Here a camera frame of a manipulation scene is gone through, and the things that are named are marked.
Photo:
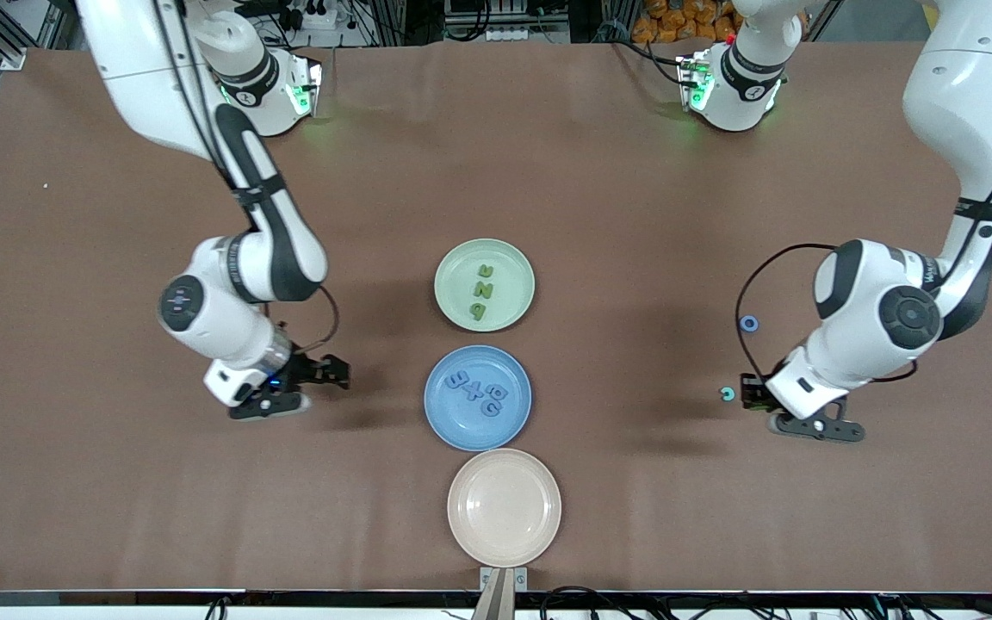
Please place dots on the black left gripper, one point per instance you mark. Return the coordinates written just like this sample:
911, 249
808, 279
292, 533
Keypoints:
752, 391

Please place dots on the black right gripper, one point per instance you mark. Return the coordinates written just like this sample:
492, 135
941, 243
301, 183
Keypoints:
307, 370

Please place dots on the blue letter E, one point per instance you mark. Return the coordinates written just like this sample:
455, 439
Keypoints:
458, 381

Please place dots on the blue letter X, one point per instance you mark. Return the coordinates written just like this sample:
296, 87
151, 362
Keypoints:
474, 392

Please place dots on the green letter P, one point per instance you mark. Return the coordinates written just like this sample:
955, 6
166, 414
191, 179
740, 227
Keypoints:
479, 313

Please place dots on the blue letter G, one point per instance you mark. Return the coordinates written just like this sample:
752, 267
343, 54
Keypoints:
489, 408

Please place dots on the green letter N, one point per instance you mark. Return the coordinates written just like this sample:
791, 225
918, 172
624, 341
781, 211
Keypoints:
486, 290

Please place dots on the green letter U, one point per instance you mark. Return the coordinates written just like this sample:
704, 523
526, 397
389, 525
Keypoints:
486, 273

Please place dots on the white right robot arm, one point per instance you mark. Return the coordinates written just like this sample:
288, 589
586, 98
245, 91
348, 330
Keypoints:
143, 77

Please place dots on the blue letter O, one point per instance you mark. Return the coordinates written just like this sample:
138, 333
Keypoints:
741, 323

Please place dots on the blue plate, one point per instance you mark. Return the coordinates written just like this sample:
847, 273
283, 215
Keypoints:
461, 426

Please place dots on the green plate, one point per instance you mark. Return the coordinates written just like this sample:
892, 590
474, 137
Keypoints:
505, 301

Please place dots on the beige plate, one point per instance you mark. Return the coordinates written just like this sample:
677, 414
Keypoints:
504, 508

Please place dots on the large table cover sheet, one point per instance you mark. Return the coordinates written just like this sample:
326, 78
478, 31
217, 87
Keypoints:
117, 517

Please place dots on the white power strip with plugs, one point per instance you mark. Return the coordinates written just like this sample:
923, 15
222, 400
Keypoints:
315, 17

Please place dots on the orange netted items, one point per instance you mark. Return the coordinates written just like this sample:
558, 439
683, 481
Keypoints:
677, 21

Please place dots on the long white power strip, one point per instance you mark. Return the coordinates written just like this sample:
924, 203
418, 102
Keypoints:
526, 34

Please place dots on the black equipment box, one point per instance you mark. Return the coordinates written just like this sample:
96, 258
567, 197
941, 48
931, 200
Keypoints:
505, 9

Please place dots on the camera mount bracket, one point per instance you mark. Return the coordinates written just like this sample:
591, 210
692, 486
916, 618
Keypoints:
503, 581

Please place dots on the metal table edge rail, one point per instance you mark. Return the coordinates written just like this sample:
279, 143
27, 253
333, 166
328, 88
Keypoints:
117, 597

